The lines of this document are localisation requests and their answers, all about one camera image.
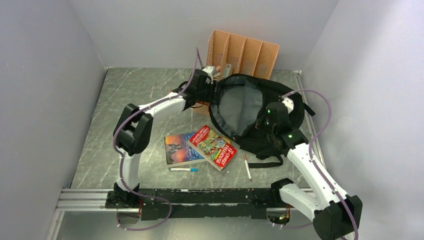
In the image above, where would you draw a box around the black student backpack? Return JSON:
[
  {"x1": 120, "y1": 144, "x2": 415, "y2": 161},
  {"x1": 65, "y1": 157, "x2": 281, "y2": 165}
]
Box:
[{"x1": 208, "y1": 73, "x2": 316, "y2": 169}]

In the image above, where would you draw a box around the red treehouse book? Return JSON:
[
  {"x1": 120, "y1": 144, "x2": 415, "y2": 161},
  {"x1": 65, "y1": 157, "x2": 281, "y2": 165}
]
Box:
[{"x1": 188, "y1": 125, "x2": 237, "y2": 171}]

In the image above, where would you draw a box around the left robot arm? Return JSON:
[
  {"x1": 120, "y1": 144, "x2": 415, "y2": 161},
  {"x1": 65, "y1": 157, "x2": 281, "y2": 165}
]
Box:
[{"x1": 112, "y1": 66, "x2": 217, "y2": 208}]

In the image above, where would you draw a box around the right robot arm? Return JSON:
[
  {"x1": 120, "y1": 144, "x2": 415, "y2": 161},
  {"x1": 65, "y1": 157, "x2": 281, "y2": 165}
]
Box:
[{"x1": 258, "y1": 101, "x2": 363, "y2": 240}]

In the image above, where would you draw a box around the green white box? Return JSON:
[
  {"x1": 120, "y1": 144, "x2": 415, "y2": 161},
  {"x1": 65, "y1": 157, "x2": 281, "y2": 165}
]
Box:
[{"x1": 221, "y1": 63, "x2": 233, "y2": 79}]

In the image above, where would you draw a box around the orange plastic desk organizer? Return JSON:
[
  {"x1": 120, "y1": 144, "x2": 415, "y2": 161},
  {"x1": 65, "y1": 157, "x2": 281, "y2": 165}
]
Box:
[{"x1": 192, "y1": 30, "x2": 280, "y2": 117}]

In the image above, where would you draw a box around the brown white marker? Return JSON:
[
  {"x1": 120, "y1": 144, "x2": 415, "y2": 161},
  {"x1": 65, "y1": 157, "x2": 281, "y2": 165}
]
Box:
[{"x1": 243, "y1": 154, "x2": 253, "y2": 182}]

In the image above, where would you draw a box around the sunset cover book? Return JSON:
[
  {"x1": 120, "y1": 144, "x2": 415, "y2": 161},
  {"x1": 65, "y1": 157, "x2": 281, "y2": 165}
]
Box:
[{"x1": 164, "y1": 132, "x2": 207, "y2": 168}]

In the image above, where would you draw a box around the blue white pen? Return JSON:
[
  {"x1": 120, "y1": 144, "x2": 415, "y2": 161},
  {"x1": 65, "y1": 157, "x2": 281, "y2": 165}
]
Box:
[{"x1": 169, "y1": 167, "x2": 198, "y2": 172}]

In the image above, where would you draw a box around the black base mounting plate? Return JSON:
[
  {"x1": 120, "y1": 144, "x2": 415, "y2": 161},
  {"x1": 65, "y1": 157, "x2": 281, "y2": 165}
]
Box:
[{"x1": 104, "y1": 188, "x2": 288, "y2": 221}]

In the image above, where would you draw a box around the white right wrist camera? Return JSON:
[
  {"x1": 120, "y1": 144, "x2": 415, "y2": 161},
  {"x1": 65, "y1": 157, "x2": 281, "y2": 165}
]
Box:
[{"x1": 281, "y1": 97, "x2": 294, "y2": 114}]

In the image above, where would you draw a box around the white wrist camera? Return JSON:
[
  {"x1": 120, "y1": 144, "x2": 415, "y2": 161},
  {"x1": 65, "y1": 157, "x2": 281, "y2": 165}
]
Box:
[
  {"x1": 281, "y1": 97, "x2": 294, "y2": 114},
  {"x1": 202, "y1": 65, "x2": 217, "y2": 79}
]

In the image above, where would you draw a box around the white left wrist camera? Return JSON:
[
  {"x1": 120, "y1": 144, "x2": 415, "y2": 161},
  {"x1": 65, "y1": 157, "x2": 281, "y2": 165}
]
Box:
[{"x1": 202, "y1": 65, "x2": 217, "y2": 79}]

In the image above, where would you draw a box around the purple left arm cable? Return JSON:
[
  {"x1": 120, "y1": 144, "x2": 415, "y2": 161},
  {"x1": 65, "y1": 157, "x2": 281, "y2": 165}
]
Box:
[{"x1": 112, "y1": 46, "x2": 205, "y2": 232}]

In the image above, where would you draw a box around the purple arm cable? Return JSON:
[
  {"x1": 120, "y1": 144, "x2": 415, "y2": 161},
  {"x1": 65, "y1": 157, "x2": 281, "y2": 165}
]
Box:
[
  {"x1": 112, "y1": 46, "x2": 205, "y2": 232},
  {"x1": 281, "y1": 88, "x2": 360, "y2": 240}
]

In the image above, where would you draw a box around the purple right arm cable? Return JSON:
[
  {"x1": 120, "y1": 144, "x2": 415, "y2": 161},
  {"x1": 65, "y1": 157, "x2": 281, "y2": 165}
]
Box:
[{"x1": 281, "y1": 88, "x2": 360, "y2": 240}]

